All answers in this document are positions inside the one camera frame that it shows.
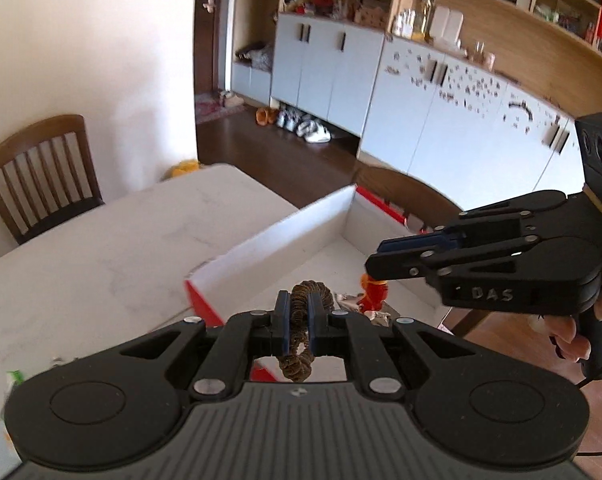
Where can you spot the patterned rug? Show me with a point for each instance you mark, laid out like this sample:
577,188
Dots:
216,109

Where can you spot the dark wooden door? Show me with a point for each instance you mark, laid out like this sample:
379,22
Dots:
207,35

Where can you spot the dark bag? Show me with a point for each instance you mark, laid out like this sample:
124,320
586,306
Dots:
255,56

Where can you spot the silver foil wrapper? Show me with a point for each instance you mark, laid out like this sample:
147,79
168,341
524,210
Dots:
348,302

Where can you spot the wooden shelf unit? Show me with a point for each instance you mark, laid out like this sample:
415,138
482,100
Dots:
526,25

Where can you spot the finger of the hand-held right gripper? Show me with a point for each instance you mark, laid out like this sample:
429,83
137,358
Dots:
396,264
411,245

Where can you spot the yellow plush toy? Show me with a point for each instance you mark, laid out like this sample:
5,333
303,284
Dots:
185,167

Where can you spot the brown wooden chair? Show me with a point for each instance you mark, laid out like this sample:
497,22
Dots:
411,192
41,175

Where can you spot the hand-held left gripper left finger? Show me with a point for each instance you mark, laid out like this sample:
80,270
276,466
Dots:
282,322

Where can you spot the red white cardboard box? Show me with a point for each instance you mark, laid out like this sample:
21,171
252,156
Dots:
301,240

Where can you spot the white canister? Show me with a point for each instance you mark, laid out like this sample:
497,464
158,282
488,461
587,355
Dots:
455,26
441,24

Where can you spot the white cabinet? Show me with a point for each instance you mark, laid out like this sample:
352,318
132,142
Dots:
431,125

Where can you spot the group of white sneakers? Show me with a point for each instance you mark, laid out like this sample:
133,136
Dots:
306,125

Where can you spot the green white packet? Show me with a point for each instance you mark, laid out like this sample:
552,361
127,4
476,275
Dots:
17,379

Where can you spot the pair of orange slippers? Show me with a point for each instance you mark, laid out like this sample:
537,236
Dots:
265,116

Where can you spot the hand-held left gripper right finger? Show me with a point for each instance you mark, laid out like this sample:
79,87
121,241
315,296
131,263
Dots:
315,322

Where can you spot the glass jar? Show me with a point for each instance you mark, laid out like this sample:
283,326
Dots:
425,15

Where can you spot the person's right hand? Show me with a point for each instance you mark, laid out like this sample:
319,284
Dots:
571,337

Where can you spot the red toy figure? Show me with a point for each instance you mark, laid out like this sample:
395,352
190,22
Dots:
372,294

